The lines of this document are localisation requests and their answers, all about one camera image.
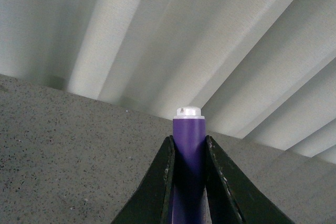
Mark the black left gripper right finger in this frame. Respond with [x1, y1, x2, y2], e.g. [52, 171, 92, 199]
[205, 135, 293, 223]

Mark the purple marker pen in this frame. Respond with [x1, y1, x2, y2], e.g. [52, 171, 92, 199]
[172, 106, 206, 223]

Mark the white pleated curtain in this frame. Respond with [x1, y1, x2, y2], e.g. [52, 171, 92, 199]
[1, 0, 335, 163]

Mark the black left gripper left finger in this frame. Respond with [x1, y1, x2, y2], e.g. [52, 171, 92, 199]
[112, 136, 175, 223]

